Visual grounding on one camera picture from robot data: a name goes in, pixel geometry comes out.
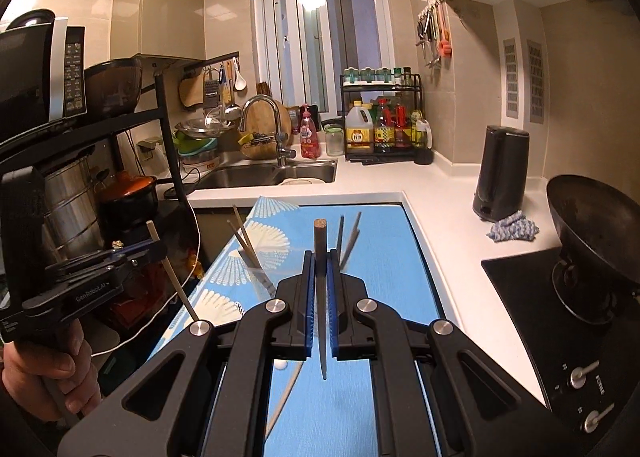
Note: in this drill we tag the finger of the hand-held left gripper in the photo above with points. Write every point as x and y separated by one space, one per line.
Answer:
150 261
145 246

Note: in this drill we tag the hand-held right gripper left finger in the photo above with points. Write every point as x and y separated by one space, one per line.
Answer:
311 307

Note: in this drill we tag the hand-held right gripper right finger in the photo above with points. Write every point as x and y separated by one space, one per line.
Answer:
334 307

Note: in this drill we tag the person's left hand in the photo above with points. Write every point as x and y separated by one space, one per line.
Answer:
45 372

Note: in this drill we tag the large steel pot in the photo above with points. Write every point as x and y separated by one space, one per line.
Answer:
70 207

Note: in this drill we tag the orange cooking pot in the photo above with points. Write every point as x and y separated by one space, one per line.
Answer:
125 197

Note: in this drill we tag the blue mat with cream print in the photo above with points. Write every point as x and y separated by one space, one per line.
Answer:
380 247

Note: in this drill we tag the green plastic basin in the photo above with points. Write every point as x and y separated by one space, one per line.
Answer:
192 146

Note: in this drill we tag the black metal shelf rack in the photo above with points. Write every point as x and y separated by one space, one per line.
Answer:
167 137

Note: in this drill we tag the steel sink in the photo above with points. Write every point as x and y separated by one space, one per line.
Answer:
240 177

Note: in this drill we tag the steel bowl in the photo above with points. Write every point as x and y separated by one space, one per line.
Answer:
200 127

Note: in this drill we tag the black microwave oven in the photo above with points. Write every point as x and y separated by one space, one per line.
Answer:
35 82

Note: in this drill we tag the black bowl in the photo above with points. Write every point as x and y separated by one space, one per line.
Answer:
112 89

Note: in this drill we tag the small hanging wooden board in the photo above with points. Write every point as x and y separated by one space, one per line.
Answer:
191 89

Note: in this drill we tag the metal grater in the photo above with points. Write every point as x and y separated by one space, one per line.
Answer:
212 93

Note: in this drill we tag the glass jar with green lid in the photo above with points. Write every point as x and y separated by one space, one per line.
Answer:
333 139

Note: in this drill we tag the red dish soap bottle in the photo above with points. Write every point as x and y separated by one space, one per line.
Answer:
309 137

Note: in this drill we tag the round wooden cutting board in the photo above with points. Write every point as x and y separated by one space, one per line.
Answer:
260 119

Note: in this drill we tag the chrome kitchen faucet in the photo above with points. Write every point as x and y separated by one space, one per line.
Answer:
277 137

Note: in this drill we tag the yellow cooking oil jug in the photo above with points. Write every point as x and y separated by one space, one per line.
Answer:
359 134

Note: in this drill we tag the black and white dispenser bottle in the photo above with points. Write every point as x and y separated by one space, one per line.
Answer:
424 147

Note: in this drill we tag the red-capped sauce bottle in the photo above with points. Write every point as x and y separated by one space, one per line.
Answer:
384 129

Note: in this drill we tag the black gas stove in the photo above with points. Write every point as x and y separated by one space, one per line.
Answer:
525 297

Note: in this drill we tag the white hanging ladle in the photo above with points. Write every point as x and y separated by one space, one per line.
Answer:
240 79

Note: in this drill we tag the blue and white rag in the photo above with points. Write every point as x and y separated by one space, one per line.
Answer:
512 228

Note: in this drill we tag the black electric kettle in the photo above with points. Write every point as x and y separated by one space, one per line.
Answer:
500 172

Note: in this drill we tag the row of green-lid spice jars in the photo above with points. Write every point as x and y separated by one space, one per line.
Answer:
375 74

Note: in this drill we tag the black spice rack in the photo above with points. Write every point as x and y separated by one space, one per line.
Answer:
417 82

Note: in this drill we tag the metal stove knob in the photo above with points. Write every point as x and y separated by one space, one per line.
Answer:
580 377
595 421

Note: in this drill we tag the black wok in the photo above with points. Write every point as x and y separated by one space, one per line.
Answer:
595 217

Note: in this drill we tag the hanging kitchen scissors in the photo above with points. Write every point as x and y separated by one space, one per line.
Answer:
427 42

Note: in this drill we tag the white framed window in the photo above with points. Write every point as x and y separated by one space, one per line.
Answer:
325 12

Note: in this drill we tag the grey wall vent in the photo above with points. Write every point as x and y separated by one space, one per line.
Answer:
511 79
535 82

